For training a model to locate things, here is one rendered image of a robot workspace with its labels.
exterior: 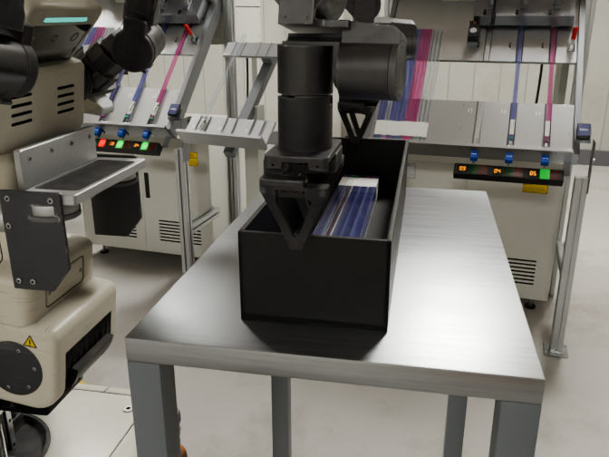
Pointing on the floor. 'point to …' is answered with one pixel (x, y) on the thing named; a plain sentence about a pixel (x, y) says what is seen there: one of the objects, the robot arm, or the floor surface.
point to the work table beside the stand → (508, 430)
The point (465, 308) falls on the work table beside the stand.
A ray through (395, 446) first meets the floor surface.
